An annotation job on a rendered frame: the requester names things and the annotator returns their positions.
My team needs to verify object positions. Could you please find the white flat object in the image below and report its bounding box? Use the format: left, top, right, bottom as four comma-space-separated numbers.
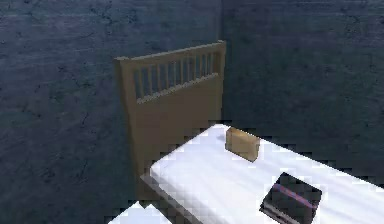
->
107, 200, 173, 224

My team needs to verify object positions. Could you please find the tan pillow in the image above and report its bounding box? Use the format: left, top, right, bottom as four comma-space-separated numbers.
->
224, 126, 261, 163

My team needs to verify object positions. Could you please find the black book with purple stripe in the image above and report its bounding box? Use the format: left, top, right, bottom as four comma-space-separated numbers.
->
259, 171, 323, 224

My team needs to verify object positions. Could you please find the brown wooden bed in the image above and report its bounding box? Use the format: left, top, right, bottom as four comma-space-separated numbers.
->
113, 40, 384, 224

